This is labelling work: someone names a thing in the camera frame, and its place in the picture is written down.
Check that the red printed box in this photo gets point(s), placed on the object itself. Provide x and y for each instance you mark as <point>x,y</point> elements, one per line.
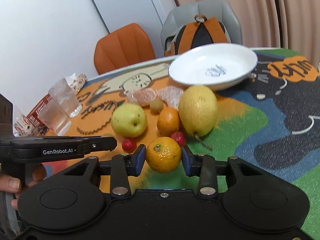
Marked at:
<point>30,125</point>

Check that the front clear plastic cup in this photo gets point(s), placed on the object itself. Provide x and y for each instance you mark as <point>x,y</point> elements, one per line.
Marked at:
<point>55,118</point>

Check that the yellow pear with stem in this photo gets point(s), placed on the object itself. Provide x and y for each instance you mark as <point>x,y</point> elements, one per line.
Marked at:
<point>197,109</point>

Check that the white refrigerator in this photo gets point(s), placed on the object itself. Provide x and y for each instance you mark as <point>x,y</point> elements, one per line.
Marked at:
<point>150,15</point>

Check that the clear plastic cup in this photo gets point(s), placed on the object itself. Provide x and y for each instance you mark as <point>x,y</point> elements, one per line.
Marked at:
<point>55,118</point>
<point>66,98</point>

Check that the tissue pack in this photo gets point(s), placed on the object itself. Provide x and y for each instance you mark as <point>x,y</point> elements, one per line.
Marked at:
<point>76,82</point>

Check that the grey chair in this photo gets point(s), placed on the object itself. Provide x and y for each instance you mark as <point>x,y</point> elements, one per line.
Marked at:
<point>184,14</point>

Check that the orange chair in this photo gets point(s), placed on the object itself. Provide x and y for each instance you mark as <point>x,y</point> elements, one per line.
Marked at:
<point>121,48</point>

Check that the colourful cartoon table mat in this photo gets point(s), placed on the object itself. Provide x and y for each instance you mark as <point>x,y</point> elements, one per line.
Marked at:
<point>262,121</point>

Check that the rear clear plastic cup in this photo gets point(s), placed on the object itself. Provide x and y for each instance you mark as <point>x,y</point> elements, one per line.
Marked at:
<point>66,98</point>

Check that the orange tangerine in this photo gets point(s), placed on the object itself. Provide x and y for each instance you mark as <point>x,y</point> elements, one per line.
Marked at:
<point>168,121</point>
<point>163,155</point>

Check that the white ceramic plate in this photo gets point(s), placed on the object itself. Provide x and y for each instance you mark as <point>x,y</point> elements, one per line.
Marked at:
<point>218,66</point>

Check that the crumpled pink plastic wrap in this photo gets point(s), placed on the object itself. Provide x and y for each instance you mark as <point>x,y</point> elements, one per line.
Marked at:
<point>171,95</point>

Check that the red hawthorn fruit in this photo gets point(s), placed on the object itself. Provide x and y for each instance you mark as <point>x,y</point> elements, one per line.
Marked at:
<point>179,137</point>
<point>128,145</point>

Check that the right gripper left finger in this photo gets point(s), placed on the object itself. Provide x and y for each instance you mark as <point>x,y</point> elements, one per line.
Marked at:
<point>124,166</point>

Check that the green-yellow round pear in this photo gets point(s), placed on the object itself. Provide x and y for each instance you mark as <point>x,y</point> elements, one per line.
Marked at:
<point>129,120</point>

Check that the person's left hand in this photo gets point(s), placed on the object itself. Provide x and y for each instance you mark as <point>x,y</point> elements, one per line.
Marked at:
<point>13,185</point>

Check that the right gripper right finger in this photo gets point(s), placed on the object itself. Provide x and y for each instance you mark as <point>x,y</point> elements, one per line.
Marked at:
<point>203,167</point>

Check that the pink curtain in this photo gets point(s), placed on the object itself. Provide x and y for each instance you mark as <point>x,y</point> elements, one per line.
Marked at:
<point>291,24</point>

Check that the orange black backpack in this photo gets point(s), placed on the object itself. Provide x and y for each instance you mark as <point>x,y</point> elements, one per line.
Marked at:
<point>202,31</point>

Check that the orange tangerine front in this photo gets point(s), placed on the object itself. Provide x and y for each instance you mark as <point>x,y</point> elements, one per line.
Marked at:
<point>163,155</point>

